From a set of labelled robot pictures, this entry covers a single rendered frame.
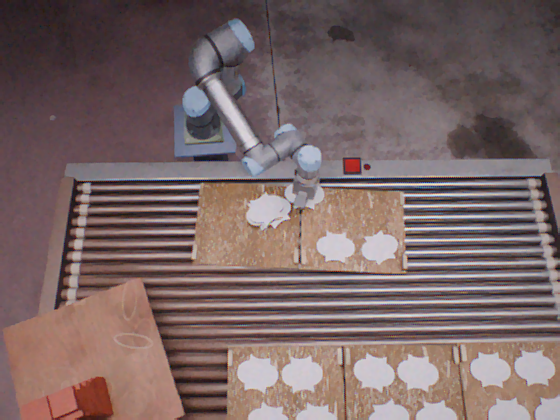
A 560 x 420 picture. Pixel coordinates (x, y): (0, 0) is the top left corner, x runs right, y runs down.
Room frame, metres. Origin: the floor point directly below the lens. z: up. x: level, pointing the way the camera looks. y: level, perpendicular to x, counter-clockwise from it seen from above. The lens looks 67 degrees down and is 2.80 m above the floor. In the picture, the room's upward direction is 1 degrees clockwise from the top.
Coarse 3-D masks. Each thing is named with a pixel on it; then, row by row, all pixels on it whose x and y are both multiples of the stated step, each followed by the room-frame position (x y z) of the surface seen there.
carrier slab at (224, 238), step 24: (216, 192) 0.85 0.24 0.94; (240, 192) 0.85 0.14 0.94; (264, 192) 0.85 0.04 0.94; (216, 216) 0.74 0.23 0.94; (240, 216) 0.74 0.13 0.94; (216, 240) 0.64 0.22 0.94; (240, 240) 0.64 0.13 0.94; (264, 240) 0.64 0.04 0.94; (288, 240) 0.64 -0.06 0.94; (192, 264) 0.54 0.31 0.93; (216, 264) 0.54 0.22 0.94; (240, 264) 0.54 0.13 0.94; (264, 264) 0.55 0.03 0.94; (288, 264) 0.55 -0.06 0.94
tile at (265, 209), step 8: (256, 200) 0.79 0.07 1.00; (264, 200) 0.79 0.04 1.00; (272, 200) 0.79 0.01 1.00; (280, 200) 0.79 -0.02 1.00; (256, 208) 0.75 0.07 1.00; (264, 208) 0.75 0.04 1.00; (272, 208) 0.75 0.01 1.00; (280, 208) 0.76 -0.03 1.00; (248, 216) 0.72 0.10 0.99; (256, 216) 0.72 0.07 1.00; (264, 216) 0.72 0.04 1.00; (272, 216) 0.72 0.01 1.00; (280, 216) 0.72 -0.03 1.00; (264, 224) 0.69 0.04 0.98
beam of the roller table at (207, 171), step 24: (72, 168) 0.96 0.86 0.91; (96, 168) 0.96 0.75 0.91; (120, 168) 0.96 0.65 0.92; (144, 168) 0.96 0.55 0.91; (168, 168) 0.97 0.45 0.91; (192, 168) 0.97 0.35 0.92; (216, 168) 0.97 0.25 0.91; (240, 168) 0.97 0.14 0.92; (288, 168) 0.97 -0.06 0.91; (336, 168) 0.98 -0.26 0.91; (384, 168) 0.98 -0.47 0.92; (408, 168) 0.98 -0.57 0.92; (432, 168) 0.98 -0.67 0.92; (456, 168) 0.99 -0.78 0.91; (480, 168) 0.99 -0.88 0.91; (504, 168) 0.99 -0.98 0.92; (528, 168) 0.99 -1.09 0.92
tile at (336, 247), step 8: (328, 232) 0.68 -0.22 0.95; (320, 240) 0.64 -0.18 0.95; (328, 240) 0.64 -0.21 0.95; (336, 240) 0.64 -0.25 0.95; (344, 240) 0.64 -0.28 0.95; (320, 248) 0.61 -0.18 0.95; (328, 248) 0.61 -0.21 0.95; (336, 248) 0.61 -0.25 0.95; (344, 248) 0.61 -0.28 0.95; (352, 248) 0.61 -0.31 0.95; (328, 256) 0.58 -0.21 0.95; (336, 256) 0.58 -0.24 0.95; (344, 256) 0.58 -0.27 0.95
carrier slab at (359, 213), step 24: (336, 192) 0.85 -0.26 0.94; (360, 192) 0.86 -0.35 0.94; (384, 192) 0.86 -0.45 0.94; (312, 216) 0.75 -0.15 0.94; (336, 216) 0.75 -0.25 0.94; (360, 216) 0.75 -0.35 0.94; (384, 216) 0.75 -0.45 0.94; (312, 240) 0.65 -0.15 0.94; (360, 240) 0.65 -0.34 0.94; (312, 264) 0.55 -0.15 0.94; (336, 264) 0.55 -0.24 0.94; (360, 264) 0.55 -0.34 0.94; (384, 264) 0.55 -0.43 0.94
